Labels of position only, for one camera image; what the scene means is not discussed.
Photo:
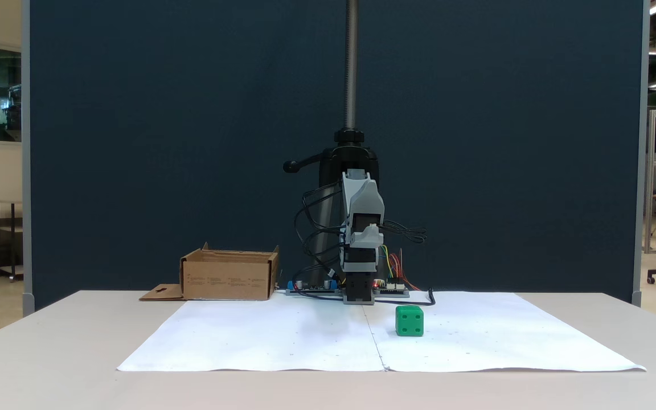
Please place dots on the green die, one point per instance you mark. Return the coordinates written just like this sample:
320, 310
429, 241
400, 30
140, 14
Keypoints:
409, 322

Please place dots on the dark wheeled cart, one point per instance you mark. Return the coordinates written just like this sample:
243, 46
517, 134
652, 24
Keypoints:
12, 239

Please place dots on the circuit board with blue terminals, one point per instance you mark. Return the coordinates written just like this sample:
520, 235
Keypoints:
312, 288

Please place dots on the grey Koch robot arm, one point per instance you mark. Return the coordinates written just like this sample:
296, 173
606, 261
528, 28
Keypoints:
362, 193

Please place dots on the brown cardboard box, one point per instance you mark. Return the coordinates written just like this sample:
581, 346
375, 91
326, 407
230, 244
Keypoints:
228, 280

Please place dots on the wall window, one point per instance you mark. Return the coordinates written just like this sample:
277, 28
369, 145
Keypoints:
4, 94

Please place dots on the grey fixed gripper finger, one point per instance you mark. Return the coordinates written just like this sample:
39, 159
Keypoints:
365, 238

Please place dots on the dark blue partition panel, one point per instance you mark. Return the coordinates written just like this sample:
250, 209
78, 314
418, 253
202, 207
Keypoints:
134, 142

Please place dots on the black tripod with metal pole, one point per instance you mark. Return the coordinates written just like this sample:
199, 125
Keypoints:
351, 68

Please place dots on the white paper sheet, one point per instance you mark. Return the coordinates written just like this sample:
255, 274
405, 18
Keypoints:
259, 336
493, 336

